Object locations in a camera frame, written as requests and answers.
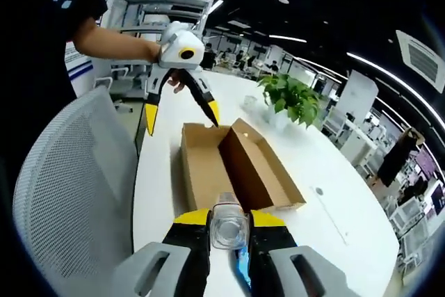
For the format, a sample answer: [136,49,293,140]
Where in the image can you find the blue white wall poster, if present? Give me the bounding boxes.
[64,0,154,84]

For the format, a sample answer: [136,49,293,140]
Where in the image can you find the grey mesh office chair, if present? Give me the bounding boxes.
[12,86,140,297]

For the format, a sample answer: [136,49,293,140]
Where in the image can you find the person's left hand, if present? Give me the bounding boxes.
[168,70,188,95]

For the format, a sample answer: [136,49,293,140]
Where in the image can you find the person in black shirt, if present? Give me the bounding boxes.
[0,0,108,186]

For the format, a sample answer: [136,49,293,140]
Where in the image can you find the blue wet wipes soft item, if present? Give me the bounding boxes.
[231,246,253,293]

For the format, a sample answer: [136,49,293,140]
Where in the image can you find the brown cardboard shoe box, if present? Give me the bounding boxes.
[180,118,307,214]

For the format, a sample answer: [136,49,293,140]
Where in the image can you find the green potted plant white pot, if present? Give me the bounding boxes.
[257,73,323,129]

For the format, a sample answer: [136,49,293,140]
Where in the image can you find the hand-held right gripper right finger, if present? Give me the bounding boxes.
[247,209,361,297]

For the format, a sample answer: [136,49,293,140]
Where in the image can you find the ceiling air conditioner vent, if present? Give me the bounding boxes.
[395,29,445,95]

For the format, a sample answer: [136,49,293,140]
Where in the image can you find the white office chair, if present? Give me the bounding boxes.
[93,67,136,113]

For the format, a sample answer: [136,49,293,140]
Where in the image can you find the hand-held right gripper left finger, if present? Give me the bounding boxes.
[111,208,213,297]

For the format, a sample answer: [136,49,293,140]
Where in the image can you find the small clear bottle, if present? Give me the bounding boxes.
[209,191,250,251]

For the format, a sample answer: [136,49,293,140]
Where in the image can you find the white ceiling light strip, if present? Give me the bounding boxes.
[347,52,445,131]

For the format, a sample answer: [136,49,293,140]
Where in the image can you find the red lit screen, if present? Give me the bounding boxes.
[415,147,439,179]

